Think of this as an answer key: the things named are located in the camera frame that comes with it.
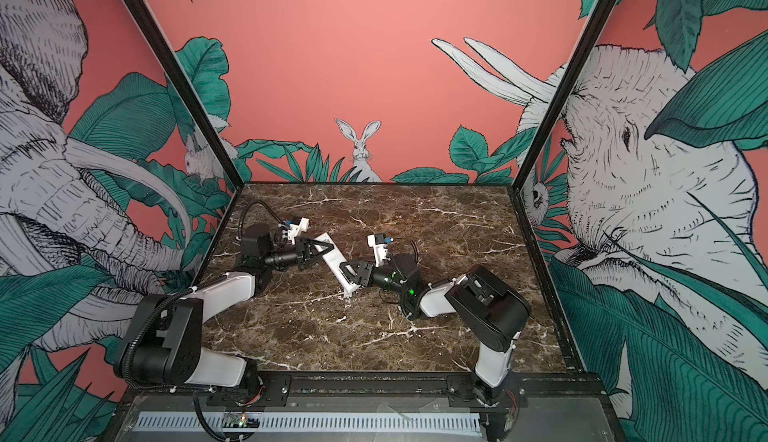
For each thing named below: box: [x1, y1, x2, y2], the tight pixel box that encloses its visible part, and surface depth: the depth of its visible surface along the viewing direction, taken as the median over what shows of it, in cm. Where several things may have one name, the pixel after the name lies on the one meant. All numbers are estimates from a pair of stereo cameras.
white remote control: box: [314, 232, 361, 294], surface depth 81 cm
